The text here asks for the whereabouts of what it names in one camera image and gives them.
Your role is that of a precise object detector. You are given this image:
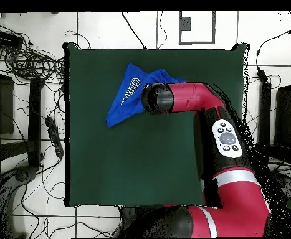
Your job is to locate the blue printed shirt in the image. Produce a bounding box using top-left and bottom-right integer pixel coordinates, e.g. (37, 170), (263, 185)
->
(105, 62), (188, 129)

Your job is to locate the dark green tablecloth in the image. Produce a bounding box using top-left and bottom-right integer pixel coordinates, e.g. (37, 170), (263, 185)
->
(63, 42), (250, 209)

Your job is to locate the black power strip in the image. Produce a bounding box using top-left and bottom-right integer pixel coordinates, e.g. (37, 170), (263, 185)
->
(44, 116), (65, 158)

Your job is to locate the black stand beam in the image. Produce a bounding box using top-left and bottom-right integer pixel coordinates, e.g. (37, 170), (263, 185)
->
(257, 82), (272, 150)
(27, 78), (45, 167)

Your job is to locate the grey chair base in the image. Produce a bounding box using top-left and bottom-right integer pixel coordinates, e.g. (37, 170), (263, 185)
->
(0, 165), (37, 238)

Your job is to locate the dark monitor panel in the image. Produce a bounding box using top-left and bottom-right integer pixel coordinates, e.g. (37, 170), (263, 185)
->
(274, 83), (291, 150)
(0, 57), (15, 135)

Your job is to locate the black electronics box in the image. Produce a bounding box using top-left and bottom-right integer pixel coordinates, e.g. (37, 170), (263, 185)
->
(0, 29), (24, 50)

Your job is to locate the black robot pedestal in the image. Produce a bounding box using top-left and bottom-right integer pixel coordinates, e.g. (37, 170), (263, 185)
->
(120, 206), (138, 225)

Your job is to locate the grey rectangular frame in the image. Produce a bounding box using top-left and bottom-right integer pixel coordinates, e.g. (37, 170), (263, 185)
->
(178, 11), (216, 45)

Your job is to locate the black cable with plug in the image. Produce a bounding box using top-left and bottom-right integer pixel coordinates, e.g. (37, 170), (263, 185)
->
(255, 24), (291, 83)

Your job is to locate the black cable tangle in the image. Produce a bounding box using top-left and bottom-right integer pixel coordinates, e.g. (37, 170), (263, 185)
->
(0, 21), (67, 87)

